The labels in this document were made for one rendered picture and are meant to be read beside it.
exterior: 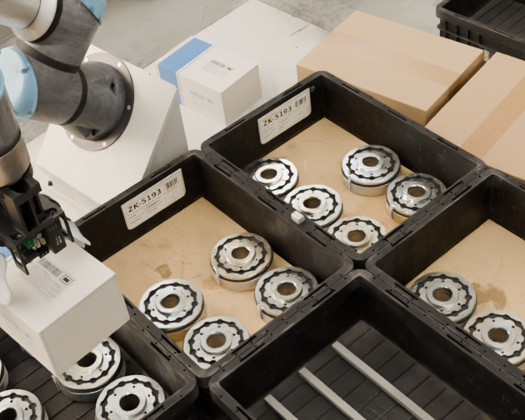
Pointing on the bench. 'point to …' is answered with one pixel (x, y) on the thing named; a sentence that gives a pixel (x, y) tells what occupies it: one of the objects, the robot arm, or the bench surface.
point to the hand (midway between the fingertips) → (35, 277)
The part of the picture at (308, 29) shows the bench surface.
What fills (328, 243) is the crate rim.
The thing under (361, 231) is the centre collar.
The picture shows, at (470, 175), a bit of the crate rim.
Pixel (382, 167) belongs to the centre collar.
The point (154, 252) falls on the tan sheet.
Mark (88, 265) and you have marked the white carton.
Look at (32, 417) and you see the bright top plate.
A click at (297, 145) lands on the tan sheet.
